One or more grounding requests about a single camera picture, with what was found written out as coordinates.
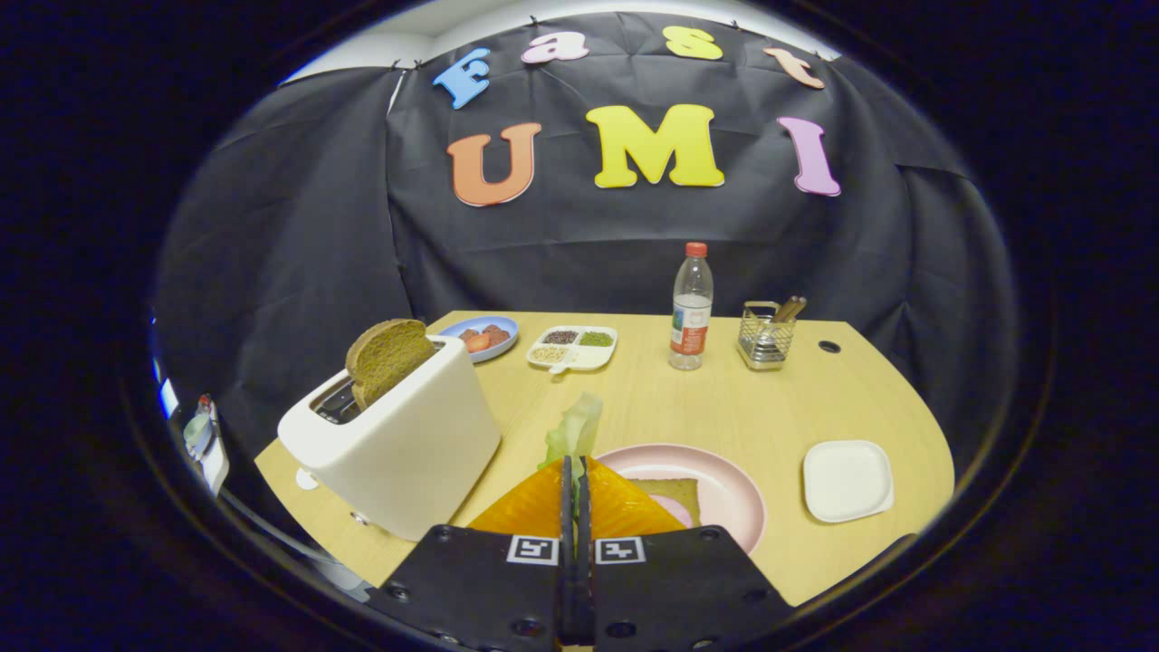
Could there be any green lettuce leaf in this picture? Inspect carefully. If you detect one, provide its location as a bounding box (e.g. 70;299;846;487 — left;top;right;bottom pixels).
541;391;605;481

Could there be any white divided dish with grains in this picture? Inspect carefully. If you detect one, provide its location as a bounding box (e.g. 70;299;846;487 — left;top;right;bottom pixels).
526;325;618;374

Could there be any metal mesh utensil holder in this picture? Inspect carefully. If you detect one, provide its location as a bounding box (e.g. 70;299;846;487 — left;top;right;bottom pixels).
736;301;796;371

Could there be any clear water bottle red cap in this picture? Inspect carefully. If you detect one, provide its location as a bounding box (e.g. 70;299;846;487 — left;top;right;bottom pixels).
668;241;714;371

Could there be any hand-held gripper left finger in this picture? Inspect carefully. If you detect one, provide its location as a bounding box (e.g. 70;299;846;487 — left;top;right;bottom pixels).
367;455;580;652

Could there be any small bottle with red top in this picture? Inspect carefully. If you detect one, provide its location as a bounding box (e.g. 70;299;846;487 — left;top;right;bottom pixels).
184;394;218;458

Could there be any brown bread slice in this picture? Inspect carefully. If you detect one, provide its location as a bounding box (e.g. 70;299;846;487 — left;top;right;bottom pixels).
345;318;437;410

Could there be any blue plate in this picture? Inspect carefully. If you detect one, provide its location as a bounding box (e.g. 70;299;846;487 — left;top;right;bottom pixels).
436;315;521;364

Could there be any toasted bread slice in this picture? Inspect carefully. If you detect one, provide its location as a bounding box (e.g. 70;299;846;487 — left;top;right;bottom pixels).
627;477;703;528

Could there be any pink plate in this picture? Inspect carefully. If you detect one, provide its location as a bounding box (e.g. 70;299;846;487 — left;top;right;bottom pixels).
593;443;767;555

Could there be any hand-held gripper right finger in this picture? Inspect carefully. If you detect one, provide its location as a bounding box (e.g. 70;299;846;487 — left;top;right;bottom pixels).
576;455;798;652

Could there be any white square plate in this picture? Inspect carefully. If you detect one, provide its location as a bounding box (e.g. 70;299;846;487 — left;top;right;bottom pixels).
802;439;896;524

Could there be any white toaster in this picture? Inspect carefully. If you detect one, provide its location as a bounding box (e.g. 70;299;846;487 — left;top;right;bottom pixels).
277;335;503;542

